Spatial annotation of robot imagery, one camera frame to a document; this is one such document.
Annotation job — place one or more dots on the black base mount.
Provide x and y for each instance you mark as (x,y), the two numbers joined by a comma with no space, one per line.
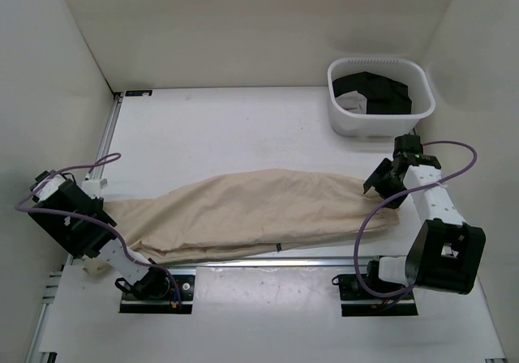
(357,302)
(157,294)

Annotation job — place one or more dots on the white front cover plate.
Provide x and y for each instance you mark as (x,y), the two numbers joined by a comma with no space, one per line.
(256,314)

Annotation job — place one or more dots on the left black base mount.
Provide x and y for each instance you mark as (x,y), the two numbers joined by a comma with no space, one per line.
(157,294)

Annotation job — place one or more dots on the black trousers in basket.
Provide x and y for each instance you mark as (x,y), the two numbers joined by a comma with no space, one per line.
(368,93)

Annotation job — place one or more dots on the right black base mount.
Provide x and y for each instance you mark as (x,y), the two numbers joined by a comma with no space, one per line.
(357,302)

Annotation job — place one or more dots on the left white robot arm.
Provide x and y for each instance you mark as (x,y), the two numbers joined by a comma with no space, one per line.
(80,225)

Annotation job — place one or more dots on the white plastic basket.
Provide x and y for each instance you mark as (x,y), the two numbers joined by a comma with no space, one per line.
(364,125)

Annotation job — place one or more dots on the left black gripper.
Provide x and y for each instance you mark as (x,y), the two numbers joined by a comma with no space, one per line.
(100,201)

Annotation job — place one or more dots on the beige trousers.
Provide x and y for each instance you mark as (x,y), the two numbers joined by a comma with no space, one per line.
(243,214)

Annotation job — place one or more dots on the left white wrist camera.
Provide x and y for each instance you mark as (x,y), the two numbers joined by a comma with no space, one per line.
(93,187)

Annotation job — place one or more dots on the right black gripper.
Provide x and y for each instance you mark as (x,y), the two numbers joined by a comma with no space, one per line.
(385,166)

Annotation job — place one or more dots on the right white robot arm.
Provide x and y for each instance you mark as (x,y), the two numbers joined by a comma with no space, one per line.
(447,251)

